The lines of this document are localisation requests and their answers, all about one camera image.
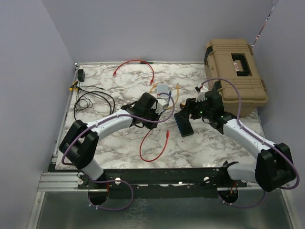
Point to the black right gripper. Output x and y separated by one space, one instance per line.
188 108

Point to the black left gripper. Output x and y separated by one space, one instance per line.
150 125

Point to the black network switch box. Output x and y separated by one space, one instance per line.
183 124

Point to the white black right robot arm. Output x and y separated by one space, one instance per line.
274 166

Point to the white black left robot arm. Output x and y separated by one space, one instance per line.
80 142

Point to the white small router box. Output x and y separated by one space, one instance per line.
162 88

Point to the tan plastic tool case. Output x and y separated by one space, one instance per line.
232 59

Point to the black power adapter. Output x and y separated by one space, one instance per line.
81 75

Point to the yellow black screwdriver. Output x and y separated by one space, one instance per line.
74 86

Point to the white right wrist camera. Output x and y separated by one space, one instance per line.
201 91

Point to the green screwdriver at wall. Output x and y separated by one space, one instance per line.
145 62

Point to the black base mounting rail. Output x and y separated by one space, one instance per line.
158 183

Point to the aluminium frame rail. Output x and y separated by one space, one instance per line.
53 180

